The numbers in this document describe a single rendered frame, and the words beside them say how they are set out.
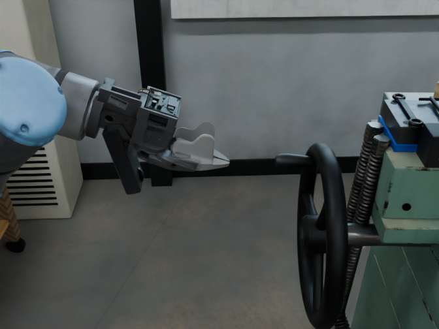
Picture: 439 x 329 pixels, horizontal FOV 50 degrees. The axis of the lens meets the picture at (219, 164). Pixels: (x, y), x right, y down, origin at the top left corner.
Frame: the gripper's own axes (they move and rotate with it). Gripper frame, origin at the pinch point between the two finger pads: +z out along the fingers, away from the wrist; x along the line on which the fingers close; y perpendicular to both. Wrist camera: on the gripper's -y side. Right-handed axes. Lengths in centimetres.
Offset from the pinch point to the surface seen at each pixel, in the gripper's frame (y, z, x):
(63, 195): -96, -35, 93
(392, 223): 4.3, 25.1, -8.1
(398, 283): -14.1, 40.4, 1.1
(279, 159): 2.6, 9.0, 2.5
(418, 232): 4.8, 28.5, -9.2
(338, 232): 4.7, 14.8, -14.4
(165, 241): -94, 9, 81
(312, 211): -4.5, 18.2, 1.5
